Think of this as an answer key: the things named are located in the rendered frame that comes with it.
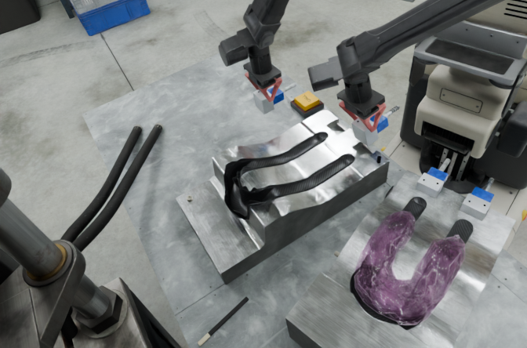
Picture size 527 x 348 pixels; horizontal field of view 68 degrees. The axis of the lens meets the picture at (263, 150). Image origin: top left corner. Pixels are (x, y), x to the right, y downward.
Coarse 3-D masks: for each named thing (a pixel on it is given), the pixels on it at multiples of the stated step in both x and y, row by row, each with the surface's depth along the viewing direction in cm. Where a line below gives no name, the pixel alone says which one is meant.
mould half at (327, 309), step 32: (416, 192) 96; (448, 192) 95; (416, 224) 88; (448, 224) 89; (480, 224) 88; (512, 224) 87; (352, 256) 84; (416, 256) 80; (480, 256) 82; (320, 288) 77; (480, 288) 75; (288, 320) 74; (320, 320) 73; (352, 320) 72; (448, 320) 73
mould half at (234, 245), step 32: (320, 128) 110; (224, 160) 100; (320, 160) 103; (384, 160) 99; (192, 192) 104; (320, 192) 96; (352, 192) 99; (192, 224) 97; (224, 224) 96; (256, 224) 90; (288, 224) 91; (224, 256) 90; (256, 256) 91
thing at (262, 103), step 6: (294, 84) 116; (258, 90) 113; (270, 90) 115; (282, 90) 115; (258, 96) 112; (264, 96) 111; (270, 96) 111; (276, 96) 113; (282, 96) 114; (258, 102) 113; (264, 102) 111; (270, 102) 112; (276, 102) 114; (258, 108) 116; (264, 108) 113; (270, 108) 114
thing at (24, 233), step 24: (0, 216) 60; (24, 216) 65; (0, 240) 62; (24, 240) 64; (48, 240) 70; (24, 264) 68; (48, 264) 70; (96, 288) 85; (96, 312) 86; (120, 312) 91; (96, 336) 88
